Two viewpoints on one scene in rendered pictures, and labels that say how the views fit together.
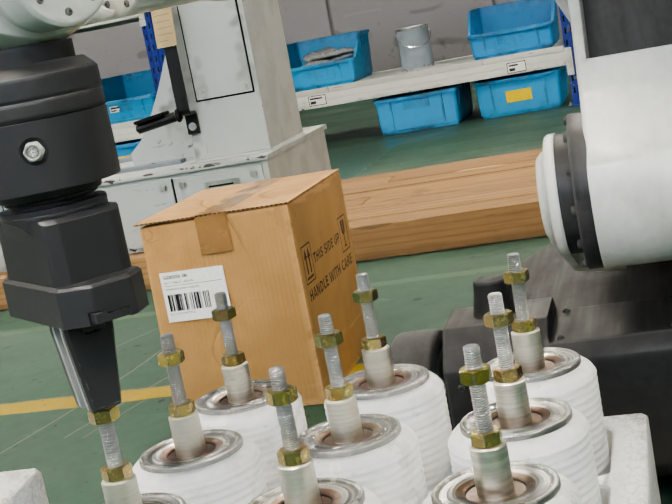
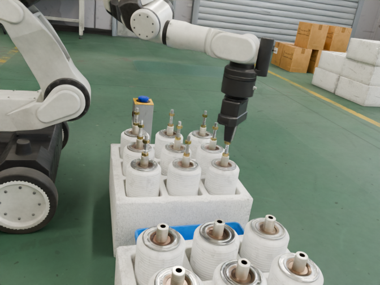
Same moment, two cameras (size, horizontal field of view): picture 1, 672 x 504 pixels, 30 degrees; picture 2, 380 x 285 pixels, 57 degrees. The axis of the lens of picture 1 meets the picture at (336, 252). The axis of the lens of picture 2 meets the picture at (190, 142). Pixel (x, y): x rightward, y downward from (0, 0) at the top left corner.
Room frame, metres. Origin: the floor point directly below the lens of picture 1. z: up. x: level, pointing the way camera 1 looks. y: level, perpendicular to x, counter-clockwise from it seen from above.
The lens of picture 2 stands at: (1.35, 0.89, 0.69)
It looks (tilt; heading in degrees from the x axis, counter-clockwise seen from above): 22 degrees down; 237
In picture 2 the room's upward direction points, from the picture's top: 7 degrees clockwise
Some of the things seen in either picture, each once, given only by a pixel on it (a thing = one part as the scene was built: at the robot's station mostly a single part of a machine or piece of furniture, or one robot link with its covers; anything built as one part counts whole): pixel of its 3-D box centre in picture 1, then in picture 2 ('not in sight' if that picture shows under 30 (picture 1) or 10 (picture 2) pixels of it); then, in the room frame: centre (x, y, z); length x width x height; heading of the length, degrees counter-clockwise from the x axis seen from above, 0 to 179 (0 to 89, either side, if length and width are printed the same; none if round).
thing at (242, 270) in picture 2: not in sight; (242, 269); (0.99, 0.54, 0.26); 0.02 x 0.02 x 0.03
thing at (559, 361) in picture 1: (531, 366); (135, 133); (0.92, -0.13, 0.25); 0.08 x 0.08 x 0.01
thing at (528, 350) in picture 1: (528, 350); (135, 129); (0.92, -0.13, 0.26); 0.02 x 0.02 x 0.03
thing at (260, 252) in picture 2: not in sight; (259, 262); (0.84, 0.46, 0.16); 0.10 x 0.10 x 0.18
